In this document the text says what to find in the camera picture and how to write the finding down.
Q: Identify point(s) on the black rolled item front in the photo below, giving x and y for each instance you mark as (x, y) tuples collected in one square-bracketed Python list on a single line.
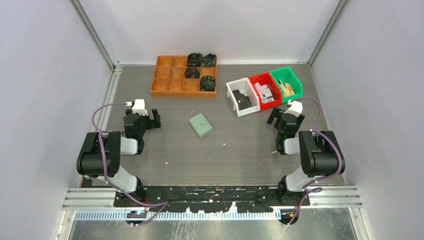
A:
[(207, 83)]

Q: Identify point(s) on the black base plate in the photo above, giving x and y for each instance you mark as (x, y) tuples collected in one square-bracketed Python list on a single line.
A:
[(219, 199)]

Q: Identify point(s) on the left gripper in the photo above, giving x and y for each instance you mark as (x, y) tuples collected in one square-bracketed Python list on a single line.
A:
[(153, 123)]

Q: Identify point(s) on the black rolled item back right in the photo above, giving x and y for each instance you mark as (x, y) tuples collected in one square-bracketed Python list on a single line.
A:
[(209, 60)]

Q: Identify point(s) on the black rolled item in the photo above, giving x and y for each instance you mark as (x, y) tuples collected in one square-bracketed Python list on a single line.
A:
[(209, 60), (194, 60), (192, 73), (207, 83)]

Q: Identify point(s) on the orange compartment tray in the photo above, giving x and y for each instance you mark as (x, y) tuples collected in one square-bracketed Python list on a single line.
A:
[(169, 78)]

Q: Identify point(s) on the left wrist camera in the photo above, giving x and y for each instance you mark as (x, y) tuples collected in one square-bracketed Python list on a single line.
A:
[(139, 107)]

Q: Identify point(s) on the white items in red bin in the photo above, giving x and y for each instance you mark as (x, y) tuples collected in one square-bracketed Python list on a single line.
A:
[(264, 92)]

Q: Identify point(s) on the tan items in green bin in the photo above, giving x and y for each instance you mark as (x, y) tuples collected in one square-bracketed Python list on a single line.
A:
[(286, 89)]

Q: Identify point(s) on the white bin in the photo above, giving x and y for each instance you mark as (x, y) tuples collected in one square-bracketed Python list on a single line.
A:
[(245, 87)]

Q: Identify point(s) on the black rolled item middle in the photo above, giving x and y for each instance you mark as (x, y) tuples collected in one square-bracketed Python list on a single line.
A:
[(192, 73)]

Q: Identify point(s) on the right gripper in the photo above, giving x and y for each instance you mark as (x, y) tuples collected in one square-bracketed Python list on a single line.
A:
[(276, 113)]

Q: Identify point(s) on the green bin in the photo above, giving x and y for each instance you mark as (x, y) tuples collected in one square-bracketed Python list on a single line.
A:
[(286, 74)]

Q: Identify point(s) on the black item in white bin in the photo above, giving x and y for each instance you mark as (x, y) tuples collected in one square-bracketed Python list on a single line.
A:
[(242, 100)]

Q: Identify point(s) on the black rolled item back left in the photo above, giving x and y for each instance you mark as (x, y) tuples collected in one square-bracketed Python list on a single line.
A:
[(194, 60)]

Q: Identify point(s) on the red bin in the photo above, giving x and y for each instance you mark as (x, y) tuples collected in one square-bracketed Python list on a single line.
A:
[(265, 78)]

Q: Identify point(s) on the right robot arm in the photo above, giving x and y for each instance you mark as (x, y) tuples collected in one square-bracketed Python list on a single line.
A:
[(320, 154)]

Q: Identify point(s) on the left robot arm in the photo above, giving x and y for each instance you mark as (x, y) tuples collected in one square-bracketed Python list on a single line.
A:
[(100, 154)]

